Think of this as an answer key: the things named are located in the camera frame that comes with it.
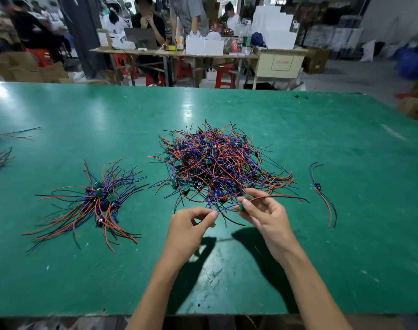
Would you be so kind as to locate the cream cabinet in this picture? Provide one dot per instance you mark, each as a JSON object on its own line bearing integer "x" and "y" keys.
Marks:
{"x": 280, "y": 65}

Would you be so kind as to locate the red plastic stool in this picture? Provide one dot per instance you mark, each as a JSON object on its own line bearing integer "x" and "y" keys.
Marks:
{"x": 183, "y": 68}
{"x": 226, "y": 76}
{"x": 39, "y": 56}
{"x": 122, "y": 62}

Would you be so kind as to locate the person's right forearm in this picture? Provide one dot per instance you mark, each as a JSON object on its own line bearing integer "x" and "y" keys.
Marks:
{"x": 315, "y": 295}

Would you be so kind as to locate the heap of blue bags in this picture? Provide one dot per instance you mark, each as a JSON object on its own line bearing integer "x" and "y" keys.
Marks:
{"x": 413, "y": 64}

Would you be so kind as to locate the person's right hand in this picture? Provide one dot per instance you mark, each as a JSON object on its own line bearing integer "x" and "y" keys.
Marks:
{"x": 274, "y": 227}

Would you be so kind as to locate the person's left hand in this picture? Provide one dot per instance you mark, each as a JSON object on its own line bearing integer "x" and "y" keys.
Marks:
{"x": 185, "y": 237}

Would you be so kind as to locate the dark pillar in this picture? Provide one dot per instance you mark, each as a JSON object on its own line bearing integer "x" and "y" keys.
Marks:
{"x": 78, "y": 31}

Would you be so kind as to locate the person's left forearm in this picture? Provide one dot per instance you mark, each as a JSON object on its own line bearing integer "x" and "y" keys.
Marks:
{"x": 157, "y": 299}

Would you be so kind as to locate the row of cardboard boxes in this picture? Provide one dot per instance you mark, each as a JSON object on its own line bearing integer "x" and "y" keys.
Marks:
{"x": 23, "y": 67}

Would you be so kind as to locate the dark blue bag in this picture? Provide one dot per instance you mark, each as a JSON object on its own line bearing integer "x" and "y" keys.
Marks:
{"x": 258, "y": 39}

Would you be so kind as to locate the stack of white boxes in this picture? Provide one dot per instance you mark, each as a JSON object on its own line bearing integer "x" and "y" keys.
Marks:
{"x": 276, "y": 27}

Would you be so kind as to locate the grey laptop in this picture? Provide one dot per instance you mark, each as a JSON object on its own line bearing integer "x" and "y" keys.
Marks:
{"x": 140, "y": 37}

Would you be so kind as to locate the long wooden work table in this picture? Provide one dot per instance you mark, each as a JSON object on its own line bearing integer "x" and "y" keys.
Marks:
{"x": 140, "y": 51}

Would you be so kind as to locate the brown cardboard box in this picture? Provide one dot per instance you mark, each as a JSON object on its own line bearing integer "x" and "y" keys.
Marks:
{"x": 315, "y": 60}

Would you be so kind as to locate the row of white containers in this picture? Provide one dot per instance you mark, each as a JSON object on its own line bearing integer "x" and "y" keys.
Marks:
{"x": 205, "y": 46}

